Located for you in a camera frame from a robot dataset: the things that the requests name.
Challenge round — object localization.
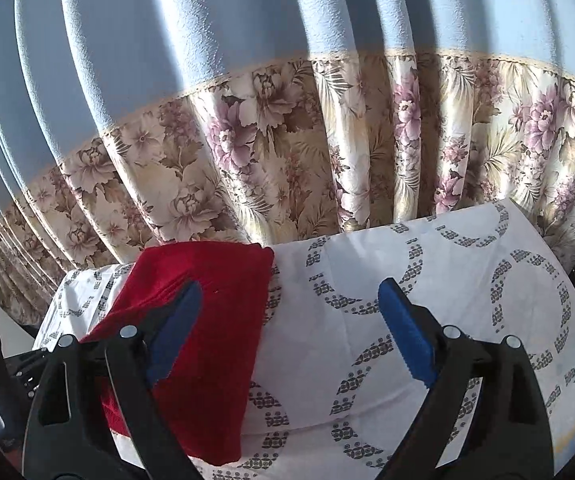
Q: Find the dotted and ring printed sheet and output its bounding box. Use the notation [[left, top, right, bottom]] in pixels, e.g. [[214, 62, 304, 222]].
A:
[[32, 199, 575, 480]]

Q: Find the red knitted sweater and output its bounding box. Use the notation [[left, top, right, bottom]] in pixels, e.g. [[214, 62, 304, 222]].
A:
[[80, 241, 275, 466]]

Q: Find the blue and floral curtain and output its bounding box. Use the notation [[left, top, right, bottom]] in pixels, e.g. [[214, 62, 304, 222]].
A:
[[0, 0, 575, 328]]

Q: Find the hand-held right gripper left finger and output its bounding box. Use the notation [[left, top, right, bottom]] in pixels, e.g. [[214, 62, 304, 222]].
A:
[[21, 280, 204, 480]]

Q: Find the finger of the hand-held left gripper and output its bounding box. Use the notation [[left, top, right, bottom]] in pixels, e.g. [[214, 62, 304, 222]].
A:
[[4, 347, 52, 395]]

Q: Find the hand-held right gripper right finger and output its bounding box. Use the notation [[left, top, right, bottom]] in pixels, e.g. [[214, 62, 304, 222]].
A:
[[377, 277, 554, 480]]

